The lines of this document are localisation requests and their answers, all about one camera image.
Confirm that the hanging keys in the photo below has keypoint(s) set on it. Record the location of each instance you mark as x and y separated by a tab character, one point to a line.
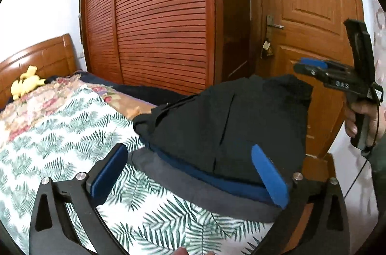
267	50

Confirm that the floral blanket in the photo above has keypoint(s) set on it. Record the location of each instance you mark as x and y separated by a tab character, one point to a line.
45	101

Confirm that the person's right hand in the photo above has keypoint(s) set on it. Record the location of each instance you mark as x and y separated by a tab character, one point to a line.
375	122

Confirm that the brown bed mat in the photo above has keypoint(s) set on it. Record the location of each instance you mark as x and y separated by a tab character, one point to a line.
135	105

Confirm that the yellow plush toy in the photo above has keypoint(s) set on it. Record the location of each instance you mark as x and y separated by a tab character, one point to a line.
25	84

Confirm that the leaf print bed sheet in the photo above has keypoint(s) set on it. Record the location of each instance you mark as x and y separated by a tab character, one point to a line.
60	137

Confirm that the navy folded cloth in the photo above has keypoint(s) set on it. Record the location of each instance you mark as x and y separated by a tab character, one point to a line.
211	182

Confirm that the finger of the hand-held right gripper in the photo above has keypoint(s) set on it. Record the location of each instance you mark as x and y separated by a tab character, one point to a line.
313	62
310	73

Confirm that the person's left hand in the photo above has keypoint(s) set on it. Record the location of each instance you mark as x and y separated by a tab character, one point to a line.
181	252

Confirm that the grey folded cloth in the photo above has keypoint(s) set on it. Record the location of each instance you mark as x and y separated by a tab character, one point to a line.
193	197

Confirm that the wooden slatted wardrobe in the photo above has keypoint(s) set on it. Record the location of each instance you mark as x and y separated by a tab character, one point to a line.
162	16

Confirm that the wooden bed headboard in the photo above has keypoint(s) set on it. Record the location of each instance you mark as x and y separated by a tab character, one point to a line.
39	59

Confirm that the black button coat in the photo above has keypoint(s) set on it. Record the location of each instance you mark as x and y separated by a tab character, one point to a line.
211	128

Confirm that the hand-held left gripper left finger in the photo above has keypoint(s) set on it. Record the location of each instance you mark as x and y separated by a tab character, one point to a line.
110	173

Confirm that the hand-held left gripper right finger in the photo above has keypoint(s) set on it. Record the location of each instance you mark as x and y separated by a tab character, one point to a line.
271	179

